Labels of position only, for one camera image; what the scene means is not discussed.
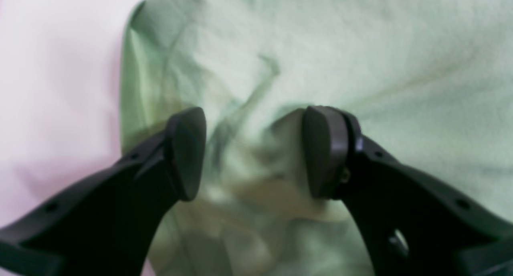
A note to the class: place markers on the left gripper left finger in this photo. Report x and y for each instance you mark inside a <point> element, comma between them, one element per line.
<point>103,225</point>

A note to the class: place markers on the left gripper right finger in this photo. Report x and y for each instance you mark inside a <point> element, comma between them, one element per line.
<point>412,223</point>

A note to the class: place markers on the green T-shirt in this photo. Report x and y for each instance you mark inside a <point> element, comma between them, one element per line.
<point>429,80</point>

